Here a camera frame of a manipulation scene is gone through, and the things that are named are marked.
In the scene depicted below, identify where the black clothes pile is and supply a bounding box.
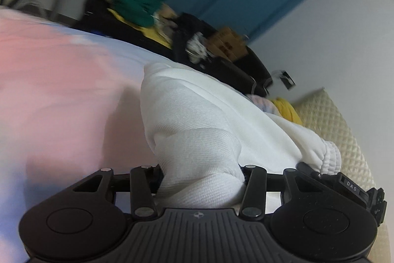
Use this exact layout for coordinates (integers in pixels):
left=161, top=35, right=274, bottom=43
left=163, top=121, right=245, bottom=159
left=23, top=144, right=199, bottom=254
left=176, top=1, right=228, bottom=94
left=171, top=13, right=217, bottom=66

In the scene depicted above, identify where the yellow cloth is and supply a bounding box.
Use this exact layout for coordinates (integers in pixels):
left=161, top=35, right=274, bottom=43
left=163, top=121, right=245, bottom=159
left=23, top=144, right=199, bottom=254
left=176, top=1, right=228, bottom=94
left=271, top=97, right=303, bottom=125

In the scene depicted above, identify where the quilted beige headboard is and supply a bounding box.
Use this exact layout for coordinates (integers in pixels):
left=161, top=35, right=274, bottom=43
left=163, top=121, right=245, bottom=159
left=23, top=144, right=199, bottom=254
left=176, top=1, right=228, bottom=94
left=290, top=87, right=394, bottom=263

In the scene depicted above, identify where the black sofa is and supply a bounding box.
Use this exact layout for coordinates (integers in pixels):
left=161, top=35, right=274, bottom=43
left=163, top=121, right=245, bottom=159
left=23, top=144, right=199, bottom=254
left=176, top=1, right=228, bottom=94
left=186, top=48, right=272, bottom=97

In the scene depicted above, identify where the wall socket with charger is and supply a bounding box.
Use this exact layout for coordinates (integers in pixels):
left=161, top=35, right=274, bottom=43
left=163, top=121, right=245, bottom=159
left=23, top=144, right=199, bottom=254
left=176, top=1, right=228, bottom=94
left=278, top=70, right=296, bottom=90

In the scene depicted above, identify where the pastel tie-dye bed cover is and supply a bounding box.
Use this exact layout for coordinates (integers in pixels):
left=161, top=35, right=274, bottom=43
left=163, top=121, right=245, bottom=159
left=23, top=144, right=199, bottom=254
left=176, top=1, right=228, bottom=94
left=0, top=5, right=278, bottom=263

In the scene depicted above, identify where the white zip-up sweatshirt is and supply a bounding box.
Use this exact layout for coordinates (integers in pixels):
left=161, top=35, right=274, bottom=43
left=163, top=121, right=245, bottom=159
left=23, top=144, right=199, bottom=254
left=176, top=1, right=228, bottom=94
left=140, top=63, right=341, bottom=208

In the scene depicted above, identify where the brown paper bag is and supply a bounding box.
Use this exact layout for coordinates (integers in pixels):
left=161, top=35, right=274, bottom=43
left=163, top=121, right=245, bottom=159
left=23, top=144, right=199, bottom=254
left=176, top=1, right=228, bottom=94
left=206, top=27, right=248, bottom=62

